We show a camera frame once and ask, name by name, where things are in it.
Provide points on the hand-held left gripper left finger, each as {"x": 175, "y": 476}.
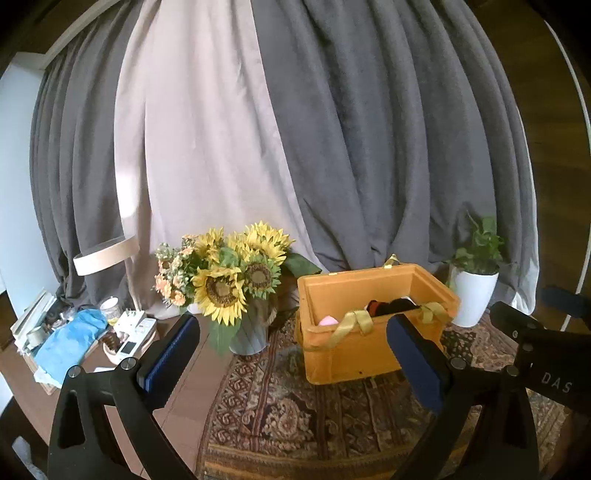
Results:
{"x": 168, "y": 357}

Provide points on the green potted plant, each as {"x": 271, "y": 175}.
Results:
{"x": 480, "y": 249}

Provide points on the black soft toy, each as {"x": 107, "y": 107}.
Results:
{"x": 397, "y": 308}

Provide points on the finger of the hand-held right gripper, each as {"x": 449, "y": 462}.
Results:
{"x": 515, "y": 323}
{"x": 568, "y": 302}

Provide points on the patterned table rug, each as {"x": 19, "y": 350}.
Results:
{"x": 286, "y": 415}

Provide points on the white phone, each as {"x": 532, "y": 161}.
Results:
{"x": 128, "y": 349}

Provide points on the round wooden tray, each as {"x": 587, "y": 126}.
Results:
{"x": 113, "y": 355}

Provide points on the grey curtain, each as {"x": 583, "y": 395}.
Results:
{"x": 392, "y": 138}
{"x": 78, "y": 161}

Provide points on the pink egg-shaped sponge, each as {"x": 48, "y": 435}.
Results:
{"x": 328, "y": 321}

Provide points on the sunflower bouquet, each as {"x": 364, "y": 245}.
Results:
{"x": 221, "y": 290}

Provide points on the wooden rectangular tray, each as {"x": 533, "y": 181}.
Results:
{"x": 39, "y": 376}

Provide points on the blue cloth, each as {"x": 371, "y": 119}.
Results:
{"x": 69, "y": 341}

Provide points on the white small boxes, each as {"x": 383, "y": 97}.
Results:
{"x": 136, "y": 325}

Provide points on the stack of books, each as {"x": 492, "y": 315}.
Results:
{"x": 32, "y": 318}

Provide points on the orange fabric storage box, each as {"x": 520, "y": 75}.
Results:
{"x": 351, "y": 364}

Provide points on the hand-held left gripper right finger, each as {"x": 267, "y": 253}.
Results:
{"x": 411, "y": 364}

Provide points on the beige curtain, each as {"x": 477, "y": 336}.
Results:
{"x": 198, "y": 138}

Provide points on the white jar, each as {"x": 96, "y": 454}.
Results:
{"x": 110, "y": 310}

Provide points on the wooden chair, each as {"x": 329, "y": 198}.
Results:
{"x": 104, "y": 254}

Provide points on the grey ribbed vase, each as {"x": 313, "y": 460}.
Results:
{"x": 251, "y": 332}

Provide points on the peach flower bunch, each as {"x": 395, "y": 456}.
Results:
{"x": 173, "y": 277}

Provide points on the red soft toy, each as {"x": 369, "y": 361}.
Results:
{"x": 372, "y": 307}

